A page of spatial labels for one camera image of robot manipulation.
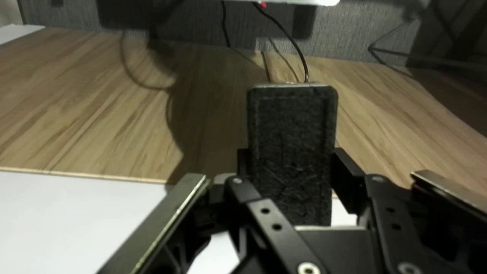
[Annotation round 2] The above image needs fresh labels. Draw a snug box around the black cable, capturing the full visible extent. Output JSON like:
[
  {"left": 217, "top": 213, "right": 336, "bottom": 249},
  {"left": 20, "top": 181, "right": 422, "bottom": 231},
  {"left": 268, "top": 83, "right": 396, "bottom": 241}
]
[
  {"left": 221, "top": 0, "right": 271, "bottom": 83},
  {"left": 253, "top": 3, "right": 309, "bottom": 83}
]

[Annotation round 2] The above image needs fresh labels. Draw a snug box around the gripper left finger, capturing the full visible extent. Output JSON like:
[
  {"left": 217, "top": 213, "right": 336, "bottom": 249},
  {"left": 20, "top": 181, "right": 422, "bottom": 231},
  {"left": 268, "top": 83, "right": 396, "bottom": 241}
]
[{"left": 95, "top": 149, "right": 324, "bottom": 274}]

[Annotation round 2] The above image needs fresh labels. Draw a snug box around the black wire stand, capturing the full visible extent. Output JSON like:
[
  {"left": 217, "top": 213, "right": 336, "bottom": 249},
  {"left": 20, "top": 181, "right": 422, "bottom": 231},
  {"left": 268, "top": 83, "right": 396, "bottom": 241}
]
[{"left": 367, "top": 0, "right": 487, "bottom": 78}]

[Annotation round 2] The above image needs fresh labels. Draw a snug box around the black felt eraser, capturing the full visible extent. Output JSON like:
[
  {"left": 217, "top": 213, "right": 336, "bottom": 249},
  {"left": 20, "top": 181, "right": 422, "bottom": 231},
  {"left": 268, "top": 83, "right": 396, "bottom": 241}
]
[{"left": 246, "top": 84, "right": 339, "bottom": 227}]

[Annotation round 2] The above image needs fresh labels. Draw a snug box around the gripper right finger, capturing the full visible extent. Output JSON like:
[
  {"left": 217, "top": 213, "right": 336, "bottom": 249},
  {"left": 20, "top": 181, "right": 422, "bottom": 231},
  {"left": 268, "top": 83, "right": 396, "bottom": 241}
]
[{"left": 330, "top": 148, "right": 487, "bottom": 274}]

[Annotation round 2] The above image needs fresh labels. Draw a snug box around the white sheet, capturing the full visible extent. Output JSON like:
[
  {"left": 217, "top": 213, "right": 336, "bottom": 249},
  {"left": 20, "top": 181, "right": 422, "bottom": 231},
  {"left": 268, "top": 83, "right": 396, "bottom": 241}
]
[{"left": 0, "top": 24, "right": 45, "bottom": 45}]

